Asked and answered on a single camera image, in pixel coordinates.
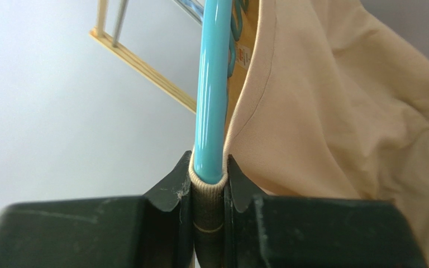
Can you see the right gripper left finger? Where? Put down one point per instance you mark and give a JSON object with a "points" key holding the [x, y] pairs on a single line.
{"points": [[149, 230]]}

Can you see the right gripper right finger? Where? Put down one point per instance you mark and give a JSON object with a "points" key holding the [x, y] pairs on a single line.
{"points": [[262, 230]]}

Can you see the light blue hanger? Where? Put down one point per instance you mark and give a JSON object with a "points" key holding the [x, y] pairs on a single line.
{"points": [[221, 27]]}

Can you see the beige t shirt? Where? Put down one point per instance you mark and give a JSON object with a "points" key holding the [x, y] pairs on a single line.
{"points": [[332, 104]]}

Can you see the wooden clothes rack frame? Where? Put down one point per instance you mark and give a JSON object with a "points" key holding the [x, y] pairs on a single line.
{"points": [[112, 44]]}

